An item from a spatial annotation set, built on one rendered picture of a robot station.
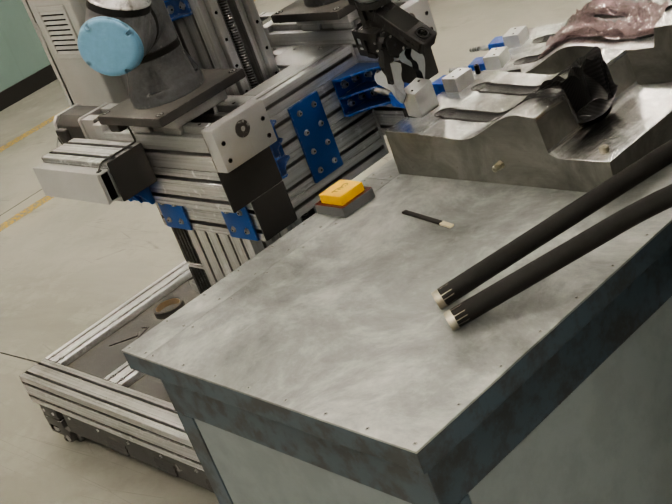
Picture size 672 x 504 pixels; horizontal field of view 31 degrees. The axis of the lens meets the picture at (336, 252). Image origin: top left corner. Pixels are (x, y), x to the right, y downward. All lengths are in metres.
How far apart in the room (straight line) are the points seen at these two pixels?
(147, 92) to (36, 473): 1.48
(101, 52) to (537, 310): 0.96
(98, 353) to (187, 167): 1.22
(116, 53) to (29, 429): 1.79
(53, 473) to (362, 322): 1.81
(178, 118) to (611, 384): 1.00
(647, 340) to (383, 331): 0.40
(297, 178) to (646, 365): 0.97
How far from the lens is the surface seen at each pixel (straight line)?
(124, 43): 2.21
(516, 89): 2.28
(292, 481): 1.89
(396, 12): 2.19
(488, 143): 2.08
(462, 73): 2.34
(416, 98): 2.24
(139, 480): 3.27
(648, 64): 2.34
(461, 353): 1.67
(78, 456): 3.52
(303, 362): 1.78
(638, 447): 1.91
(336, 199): 2.19
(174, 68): 2.38
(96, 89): 2.85
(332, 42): 2.70
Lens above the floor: 1.65
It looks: 24 degrees down
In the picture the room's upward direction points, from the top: 21 degrees counter-clockwise
